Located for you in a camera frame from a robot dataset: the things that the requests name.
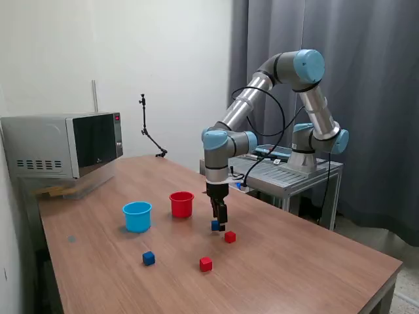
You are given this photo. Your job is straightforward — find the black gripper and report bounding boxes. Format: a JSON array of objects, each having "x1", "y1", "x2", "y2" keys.
[{"x1": 205, "y1": 181, "x2": 230, "y2": 233}]

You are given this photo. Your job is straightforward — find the red plastic cup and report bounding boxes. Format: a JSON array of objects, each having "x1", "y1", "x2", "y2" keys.
[{"x1": 168, "y1": 191, "x2": 195, "y2": 219}]

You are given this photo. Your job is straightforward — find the blue plastic cup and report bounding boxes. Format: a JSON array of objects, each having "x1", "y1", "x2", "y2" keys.
[{"x1": 122, "y1": 201, "x2": 153, "y2": 234}]

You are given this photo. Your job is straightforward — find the blue teach pendant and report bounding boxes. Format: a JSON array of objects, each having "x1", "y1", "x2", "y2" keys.
[{"x1": 255, "y1": 145, "x2": 292, "y2": 161}]

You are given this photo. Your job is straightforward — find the grey metal robot stand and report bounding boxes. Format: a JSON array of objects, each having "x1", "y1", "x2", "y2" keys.
[{"x1": 199, "y1": 152, "x2": 344, "y2": 232}]

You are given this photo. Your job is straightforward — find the wooden blocks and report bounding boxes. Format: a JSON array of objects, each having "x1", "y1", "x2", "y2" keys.
[{"x1": 31, "y1": 185, "x2": 77, "y2": 198}]

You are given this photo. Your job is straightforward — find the grey curtain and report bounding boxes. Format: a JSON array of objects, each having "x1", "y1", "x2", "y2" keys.
[{"x1": 227, "y1": 0, "x2": 419, "y2": 248}]

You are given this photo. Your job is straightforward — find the silver microwave oven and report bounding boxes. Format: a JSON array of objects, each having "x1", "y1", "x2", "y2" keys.
[{"x1": 0, "y1": 112, "x2": 124, "y2": 180}]

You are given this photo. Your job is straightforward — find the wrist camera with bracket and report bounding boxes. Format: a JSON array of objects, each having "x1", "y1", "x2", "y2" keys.
[{"x1": 228, "y1": 175, "x2": 248, "y2": 192}]

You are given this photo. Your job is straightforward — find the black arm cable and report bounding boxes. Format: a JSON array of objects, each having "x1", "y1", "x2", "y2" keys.
[{"x1": 230, "y1": 85, "x2": 307, "y2": 192}]

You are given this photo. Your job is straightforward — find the black power cable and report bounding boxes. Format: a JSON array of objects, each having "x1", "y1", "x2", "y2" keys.
[{"x1": 316, "y1": 152, "x2": 332, "y2": 226}]

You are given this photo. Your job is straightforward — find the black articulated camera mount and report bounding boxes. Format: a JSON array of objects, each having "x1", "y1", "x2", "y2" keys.
[{"x1": 137, "y1": 93, "x2": 168, "y2": 158}]

